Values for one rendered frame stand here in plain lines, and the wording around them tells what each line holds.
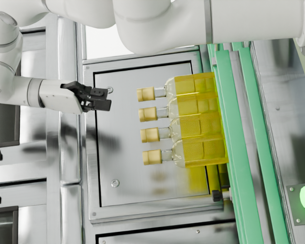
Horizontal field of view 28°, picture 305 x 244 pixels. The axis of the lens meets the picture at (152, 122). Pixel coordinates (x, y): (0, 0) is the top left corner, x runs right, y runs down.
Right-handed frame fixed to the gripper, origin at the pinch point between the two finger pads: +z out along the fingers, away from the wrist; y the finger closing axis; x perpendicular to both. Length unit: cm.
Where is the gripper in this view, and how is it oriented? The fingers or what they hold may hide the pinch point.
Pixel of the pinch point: (101, 99)
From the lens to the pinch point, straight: 153.6
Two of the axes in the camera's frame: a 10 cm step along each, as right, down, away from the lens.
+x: 1.7, -8.8, 4.3
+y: -0.9, -4.5, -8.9
